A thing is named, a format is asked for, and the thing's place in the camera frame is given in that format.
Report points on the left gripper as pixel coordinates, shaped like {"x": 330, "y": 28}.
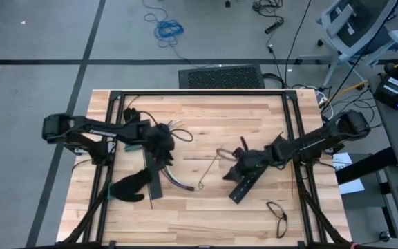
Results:
{"x": 161, "y": 140}

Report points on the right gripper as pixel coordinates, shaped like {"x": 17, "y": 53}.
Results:
{"x": 252, "y": 160}

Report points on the black duct cover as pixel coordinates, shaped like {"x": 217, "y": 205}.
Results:
{"x": 155, "y": 186}

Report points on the black work glove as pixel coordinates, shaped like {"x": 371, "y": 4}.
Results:
{"x": 130, "y": 186}
{"x": 130, "y": 114}

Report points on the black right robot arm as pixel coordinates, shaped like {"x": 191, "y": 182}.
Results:
{"x": 323, "y": 138}

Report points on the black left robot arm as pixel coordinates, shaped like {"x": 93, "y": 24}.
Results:
{"x": 99, "y": 129}

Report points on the black-framed eyeglasses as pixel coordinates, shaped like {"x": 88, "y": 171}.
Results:
{"x": 283, "y": 217}

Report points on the black perforated computer case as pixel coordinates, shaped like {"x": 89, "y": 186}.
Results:
{"x": 219, "y": 76}

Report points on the black clamp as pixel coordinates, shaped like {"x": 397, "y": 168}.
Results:
{"x": 337, "y": 150}

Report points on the white paper sheet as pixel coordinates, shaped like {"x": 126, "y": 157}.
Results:
{"x": 352, "y": 186}

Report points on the black desk crossbar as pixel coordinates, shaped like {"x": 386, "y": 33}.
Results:
{"x": 368, "y": 166}

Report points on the grey mesh office chair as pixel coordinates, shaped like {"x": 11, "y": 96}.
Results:
{"x": 344, "y": 41}

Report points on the black device blue light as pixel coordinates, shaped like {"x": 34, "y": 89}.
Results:
{"x": 389, "y": 91}

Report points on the black chair caster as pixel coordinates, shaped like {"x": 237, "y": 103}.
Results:
{"x": 385, "y": 237}

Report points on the black aluminium table frame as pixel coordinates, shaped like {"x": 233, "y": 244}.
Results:
{"x": 104, "y": 207}

